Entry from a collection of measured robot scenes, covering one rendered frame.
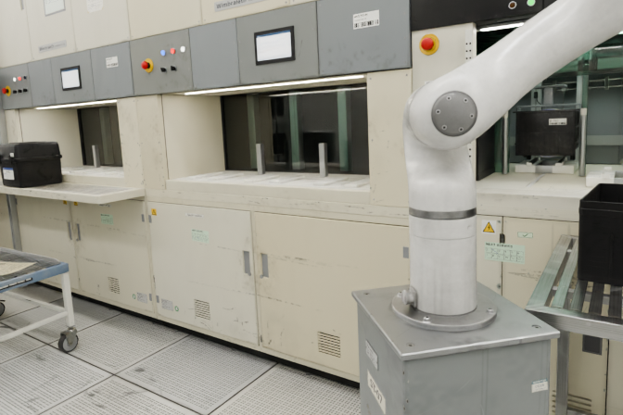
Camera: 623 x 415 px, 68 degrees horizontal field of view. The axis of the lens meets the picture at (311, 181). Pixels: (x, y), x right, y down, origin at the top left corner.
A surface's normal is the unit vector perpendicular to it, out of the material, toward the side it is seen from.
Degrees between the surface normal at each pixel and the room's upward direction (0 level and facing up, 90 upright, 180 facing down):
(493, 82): 73
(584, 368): 90
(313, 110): 90
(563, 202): 90
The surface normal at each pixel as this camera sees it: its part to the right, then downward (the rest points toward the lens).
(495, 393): 0.19, 0.12
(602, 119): -0.56, 0.14
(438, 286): -0.36, 0.15
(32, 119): 0.83, 0.04
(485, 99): 0.35, -0.05
